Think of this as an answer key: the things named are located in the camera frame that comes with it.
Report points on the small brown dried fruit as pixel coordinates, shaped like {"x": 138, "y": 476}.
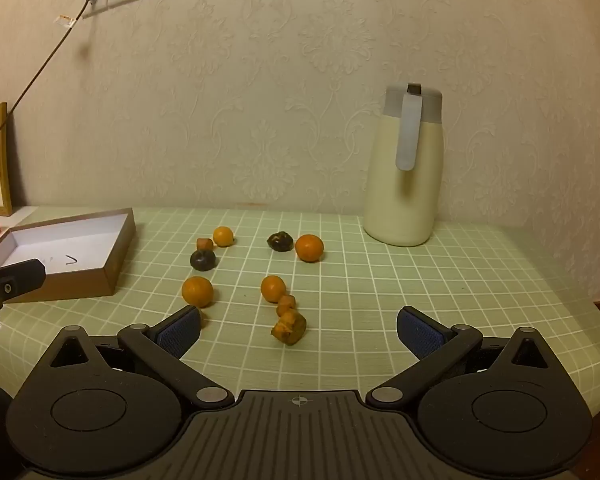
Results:
{"x": 285, "y": 304}
{"x": 205, "y": 244}

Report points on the large brown dried fruit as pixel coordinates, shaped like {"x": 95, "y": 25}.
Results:
{"x": 289, "y": 330}

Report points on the small orange mandarin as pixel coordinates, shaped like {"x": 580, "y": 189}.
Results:
{"x": 197, "y": 291}
{"x": 223, "y": 236}
{"x": 309, "y": 248}
{"x": 273, "y": 288}

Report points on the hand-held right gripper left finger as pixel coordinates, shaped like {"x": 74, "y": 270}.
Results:
{"x": 180, "y": 332}

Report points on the cream thermos jug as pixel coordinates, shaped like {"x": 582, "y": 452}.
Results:
{"x": 405, "y": 195}

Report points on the dark brown round fruit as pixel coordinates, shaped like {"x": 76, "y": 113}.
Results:
{"x": 280, "y": 241}
{"x": 203, "y": 260}

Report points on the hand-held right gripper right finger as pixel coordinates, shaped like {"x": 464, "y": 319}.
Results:
{"x": 420, "y": 332}

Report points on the white shallow cardboard tray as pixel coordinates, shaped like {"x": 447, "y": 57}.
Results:
{"x": 65, "y": 245}

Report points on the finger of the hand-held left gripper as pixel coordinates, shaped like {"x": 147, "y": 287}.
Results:
{"x": 20, "y": 275}

